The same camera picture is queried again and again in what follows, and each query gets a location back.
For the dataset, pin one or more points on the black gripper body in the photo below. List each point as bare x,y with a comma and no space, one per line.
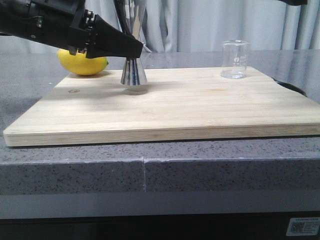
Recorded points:
295,2
64,24

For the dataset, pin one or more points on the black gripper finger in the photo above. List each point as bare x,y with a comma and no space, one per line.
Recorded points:
107,41

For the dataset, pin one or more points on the steel hourglass jigger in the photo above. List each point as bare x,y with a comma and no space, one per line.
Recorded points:
132,17

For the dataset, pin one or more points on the small glass beaker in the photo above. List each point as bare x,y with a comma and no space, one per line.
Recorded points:
234,59

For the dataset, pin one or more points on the yellow lemon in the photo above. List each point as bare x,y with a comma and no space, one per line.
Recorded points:
80,65

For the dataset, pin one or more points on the grey curtain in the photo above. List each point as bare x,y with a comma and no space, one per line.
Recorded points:
203,25

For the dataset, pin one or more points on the wooden cutting board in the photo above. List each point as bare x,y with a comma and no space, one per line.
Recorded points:
178,104

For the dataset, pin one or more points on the white QR label sticker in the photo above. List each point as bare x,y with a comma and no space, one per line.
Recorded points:
304,226

